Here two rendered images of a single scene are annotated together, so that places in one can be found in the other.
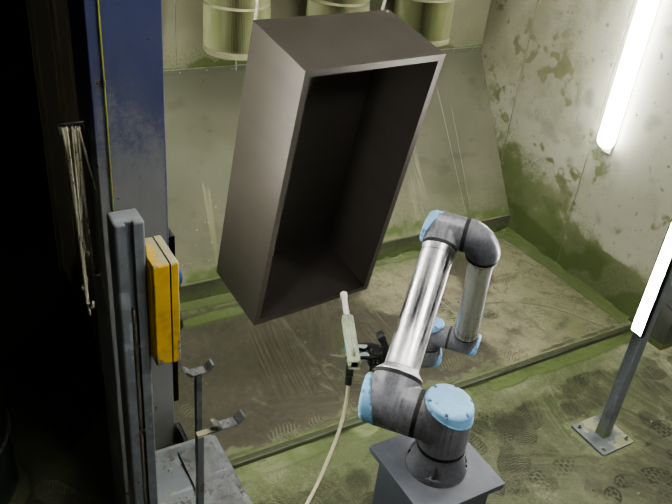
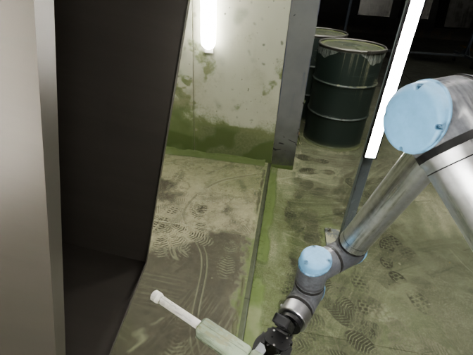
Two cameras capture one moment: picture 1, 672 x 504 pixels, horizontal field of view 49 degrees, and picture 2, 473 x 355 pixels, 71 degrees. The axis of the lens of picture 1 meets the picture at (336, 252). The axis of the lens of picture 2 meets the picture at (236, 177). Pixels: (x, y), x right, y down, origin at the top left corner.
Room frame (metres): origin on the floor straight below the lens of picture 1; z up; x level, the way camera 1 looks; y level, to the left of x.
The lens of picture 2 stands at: (2.04, 0.29, 1.38)
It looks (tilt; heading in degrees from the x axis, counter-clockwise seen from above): 32 degrees down; 310
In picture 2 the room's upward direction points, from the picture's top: 4 degrees clockwise
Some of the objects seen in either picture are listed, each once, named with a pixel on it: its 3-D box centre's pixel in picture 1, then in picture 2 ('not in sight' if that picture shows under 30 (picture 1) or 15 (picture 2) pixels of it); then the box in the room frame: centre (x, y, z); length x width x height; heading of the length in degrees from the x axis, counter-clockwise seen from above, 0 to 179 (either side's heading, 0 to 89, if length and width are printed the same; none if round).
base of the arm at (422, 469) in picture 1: (438, 452); not in sight; (1.63, -0.38, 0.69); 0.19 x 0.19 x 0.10
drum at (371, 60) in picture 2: not in sight; (341, 94); (3.30, -2.63, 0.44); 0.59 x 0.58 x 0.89; 137
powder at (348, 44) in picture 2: not in sight; (351, 46); (3.30, -2.63, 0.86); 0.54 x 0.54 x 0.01
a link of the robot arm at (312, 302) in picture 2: (424, 355); (305, 295); (2.30, -0.40, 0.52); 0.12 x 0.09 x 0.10; 98
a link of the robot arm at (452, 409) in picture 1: (443, 419); not in sight; (1.63, -0.37, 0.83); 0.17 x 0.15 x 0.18; 74
